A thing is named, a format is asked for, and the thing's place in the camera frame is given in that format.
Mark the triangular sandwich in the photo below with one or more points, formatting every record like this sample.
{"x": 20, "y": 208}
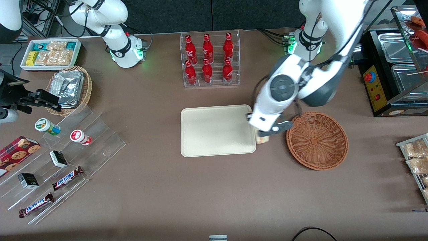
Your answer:
{"x": 263, "y": 139}

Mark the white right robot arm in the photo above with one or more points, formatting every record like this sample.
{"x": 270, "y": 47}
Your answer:
{"x": 113, "y": 33}

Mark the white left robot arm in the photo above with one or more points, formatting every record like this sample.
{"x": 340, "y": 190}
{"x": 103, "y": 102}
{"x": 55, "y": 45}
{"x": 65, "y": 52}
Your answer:
{"x": 284, "y": 87}

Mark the cream plastic tray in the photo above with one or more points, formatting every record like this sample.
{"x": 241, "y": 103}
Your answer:
{"x": 217, "y": 130}

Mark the light wicker basket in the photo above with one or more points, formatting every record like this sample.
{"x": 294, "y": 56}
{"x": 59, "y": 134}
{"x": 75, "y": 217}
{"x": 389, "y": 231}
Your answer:
{"x": 87, "y": 88}

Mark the brown wicker basket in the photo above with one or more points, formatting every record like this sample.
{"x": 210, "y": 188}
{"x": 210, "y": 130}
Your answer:
{"x": 317, "y": 140}

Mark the green lid white cup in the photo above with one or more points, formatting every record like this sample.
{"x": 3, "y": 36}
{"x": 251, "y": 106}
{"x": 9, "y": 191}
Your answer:
{"x": 45, "y": 125}

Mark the silver foil packet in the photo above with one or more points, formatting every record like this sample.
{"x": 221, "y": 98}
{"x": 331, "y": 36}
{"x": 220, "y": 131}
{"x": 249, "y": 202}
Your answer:
{"x": 68, "y": 87}

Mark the white snack tub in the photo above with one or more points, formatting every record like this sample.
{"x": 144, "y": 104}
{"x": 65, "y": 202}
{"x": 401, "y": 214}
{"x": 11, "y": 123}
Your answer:
{"x": 25, "y": 67}

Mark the red lid white cup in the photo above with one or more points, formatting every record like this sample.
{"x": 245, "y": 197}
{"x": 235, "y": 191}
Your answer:
{"x": 78, "y": 136}

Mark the clear bag of crackers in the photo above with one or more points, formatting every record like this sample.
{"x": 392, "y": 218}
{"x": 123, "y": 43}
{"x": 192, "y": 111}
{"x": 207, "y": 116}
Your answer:
{"x": 55, "y": 57}

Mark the yellow snack pack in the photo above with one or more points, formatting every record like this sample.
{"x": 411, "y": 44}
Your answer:
{"x": 31, "y": 58}

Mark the clear acrylic bottle rack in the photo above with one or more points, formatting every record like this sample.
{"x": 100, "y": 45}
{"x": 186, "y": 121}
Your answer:
{"x": 217, "y": 82}

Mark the red cola bottle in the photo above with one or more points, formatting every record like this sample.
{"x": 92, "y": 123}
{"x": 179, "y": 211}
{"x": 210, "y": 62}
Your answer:
{"x": 190, "y": 73}
{"x": 190, "y": 50}
{"x": 227, "y": 72}
{"x": 207, "y": 48}
{"x": 207, "y": 72}
{"x": 228, "y": 47}

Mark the small black box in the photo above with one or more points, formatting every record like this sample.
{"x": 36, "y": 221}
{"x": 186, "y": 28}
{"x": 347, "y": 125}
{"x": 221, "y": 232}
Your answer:
{"x": 58, "y": 159}
{"x": 28, "y": 180}

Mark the teal snack pack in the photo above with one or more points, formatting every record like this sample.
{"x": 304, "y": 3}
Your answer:
{"x": 39, "y": 46}
{"x": 70, "y": 45}

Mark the red cookie box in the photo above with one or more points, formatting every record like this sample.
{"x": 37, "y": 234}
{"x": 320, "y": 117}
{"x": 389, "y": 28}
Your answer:
{"x": 16, "y": 154}

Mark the clear acrylic stepped stand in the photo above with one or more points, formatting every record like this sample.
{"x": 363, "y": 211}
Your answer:
{"x": 97, "y": 144}

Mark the snickers bar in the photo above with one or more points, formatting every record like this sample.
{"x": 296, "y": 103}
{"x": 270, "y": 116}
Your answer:
{"x": 36, "y": 205}
{"x": 67, "y": 178}

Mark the grey device edge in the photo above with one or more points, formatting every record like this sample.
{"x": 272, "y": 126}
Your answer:
{"x": 218, "y": 238}

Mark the black food warmer machine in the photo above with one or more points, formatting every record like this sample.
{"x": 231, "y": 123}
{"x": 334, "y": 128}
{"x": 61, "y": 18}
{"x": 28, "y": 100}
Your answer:
{"x": 376, "y": 90}

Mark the steel warmer pan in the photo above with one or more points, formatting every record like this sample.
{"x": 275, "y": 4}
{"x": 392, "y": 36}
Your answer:
{"x": 394, "y": 47}
{"x": 406, "y": 80}

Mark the clear bag of pastry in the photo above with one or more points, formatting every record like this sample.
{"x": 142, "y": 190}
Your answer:
{"x": 414, "y": 149}
{"x": 418, "y": 165}

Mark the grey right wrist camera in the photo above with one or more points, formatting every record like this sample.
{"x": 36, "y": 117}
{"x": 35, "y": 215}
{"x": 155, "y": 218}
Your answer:
{"x": 8, "y": 115}

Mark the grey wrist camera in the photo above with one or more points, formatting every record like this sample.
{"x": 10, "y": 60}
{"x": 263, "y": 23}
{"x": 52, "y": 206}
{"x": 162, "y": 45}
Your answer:
{"x": 8, "y": 115}
{"x": 281, "y": 126}

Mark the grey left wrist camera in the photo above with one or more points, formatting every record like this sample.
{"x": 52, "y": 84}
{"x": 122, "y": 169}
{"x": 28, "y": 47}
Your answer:
{"x": 281, "y": 126}

